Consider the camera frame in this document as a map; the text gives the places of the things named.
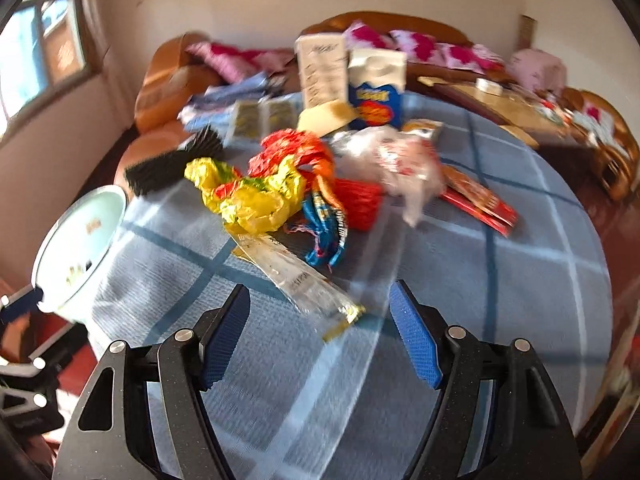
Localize clear gold snack wrapper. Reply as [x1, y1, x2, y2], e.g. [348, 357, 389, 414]
[230, 232, 366, 342]

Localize yellow plastic bag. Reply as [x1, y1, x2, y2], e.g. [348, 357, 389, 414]
[184, 156, 307, 235]

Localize blue snack wrapper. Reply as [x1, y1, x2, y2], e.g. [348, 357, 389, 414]
[297, 190, 348, 272]

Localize orange red plastic bag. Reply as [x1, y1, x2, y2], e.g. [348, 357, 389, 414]
[248, 129, 335, 183]

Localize red paper packet bundle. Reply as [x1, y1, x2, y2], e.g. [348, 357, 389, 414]
[440, 165, 518, 237]

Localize yellow sponge block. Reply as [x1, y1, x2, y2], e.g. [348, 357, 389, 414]
[297, 100, 358, 138]

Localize white printed plastic bag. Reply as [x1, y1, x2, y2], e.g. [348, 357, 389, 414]
[329, 126, 446, 228]

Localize light blue trash bin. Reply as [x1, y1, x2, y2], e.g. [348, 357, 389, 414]
[30, 184, 128, 323]

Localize clear packet of tea bags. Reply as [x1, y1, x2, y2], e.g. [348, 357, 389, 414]
[224, 98, 298, 146]

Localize folded blue bedsheets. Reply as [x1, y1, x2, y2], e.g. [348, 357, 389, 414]
[177, 72, 270, 131]

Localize brown leather chaise sofa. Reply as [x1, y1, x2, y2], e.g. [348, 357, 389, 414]
[114, 32, 226, 198]

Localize brown leather armchair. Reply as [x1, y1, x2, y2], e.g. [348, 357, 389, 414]
[561, 87, 639, 202]

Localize pink floral pillow on chaise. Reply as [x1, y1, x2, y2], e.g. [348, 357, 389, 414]
[186, 41, 295, 84]

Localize wooden coffee table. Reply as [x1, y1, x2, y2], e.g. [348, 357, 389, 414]
[418, 76, 579, 150]

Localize small yellow white box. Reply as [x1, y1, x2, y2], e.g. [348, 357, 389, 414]
[401, 118, 445, 143]

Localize tall white carton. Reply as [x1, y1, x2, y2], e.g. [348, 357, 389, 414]
[295, 32, 348, 108]

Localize blue Look milk carton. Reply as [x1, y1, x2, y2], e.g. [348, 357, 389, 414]
[348, 48, 407, 129]

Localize white box on coffee table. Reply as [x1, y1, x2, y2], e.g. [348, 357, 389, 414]
[475, 78, 503, 96]

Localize pink floral pillow left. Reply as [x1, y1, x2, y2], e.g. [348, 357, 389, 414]
[343, 21, 397, 50]

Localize pink cloth covered object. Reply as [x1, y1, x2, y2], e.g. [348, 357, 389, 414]
[506, 48, 567, 94]

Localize pink floral pillow right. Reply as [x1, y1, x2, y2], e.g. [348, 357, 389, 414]
[439, 44, 504, 74]

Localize pink floral pillow middle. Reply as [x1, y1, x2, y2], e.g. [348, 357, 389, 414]
[390, 29, 446, 67]

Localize brown leather long sofa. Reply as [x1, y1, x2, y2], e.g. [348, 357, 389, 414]
[300, 11, 478, 96]

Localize window with frame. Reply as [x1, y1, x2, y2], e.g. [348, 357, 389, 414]
[1, 0, 98, 141]

